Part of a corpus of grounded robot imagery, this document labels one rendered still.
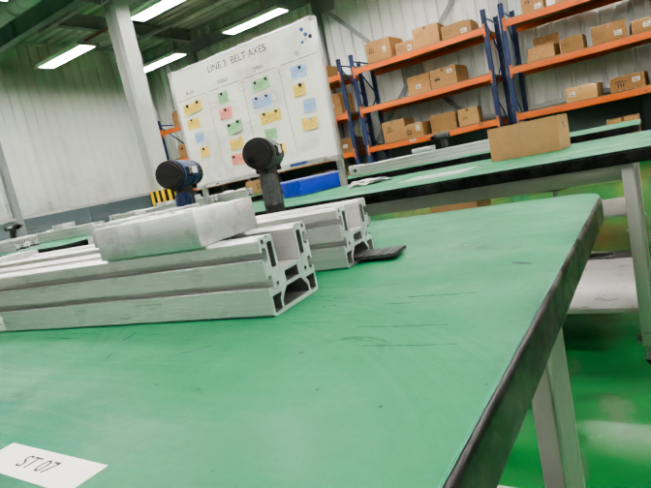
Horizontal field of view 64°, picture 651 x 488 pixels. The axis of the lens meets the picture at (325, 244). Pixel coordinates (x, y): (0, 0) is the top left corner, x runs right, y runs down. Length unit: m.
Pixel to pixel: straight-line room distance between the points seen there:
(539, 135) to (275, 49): 2.21
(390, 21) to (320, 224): 11.42
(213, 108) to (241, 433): 4.18
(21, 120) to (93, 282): 13.50
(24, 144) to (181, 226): 13.50
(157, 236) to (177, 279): 0.05
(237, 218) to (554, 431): 0.62
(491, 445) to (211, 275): 0.37
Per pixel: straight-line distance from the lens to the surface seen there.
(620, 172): 1.98
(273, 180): 0.99
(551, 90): 11.02
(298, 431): 0.31
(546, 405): 0.94
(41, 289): 0.81
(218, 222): 0.60
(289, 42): 3.98
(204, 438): 0.34
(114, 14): 9.98
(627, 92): 9.79
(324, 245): 0.73
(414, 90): 10.78
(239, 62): 4.26
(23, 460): 0.41
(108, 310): 0.71
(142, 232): 0.63
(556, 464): 1.00
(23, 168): 13.91
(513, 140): 2.52
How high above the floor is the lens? 0.92
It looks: 8 degrees down
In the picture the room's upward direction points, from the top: 12 degrees counter-clockwise
